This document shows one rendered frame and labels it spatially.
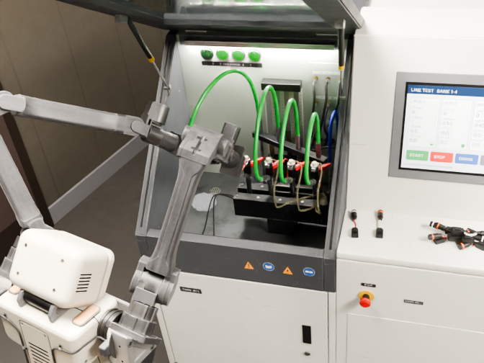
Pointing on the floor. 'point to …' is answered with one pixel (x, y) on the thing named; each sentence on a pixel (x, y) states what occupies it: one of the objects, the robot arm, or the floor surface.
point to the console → (407, 197)
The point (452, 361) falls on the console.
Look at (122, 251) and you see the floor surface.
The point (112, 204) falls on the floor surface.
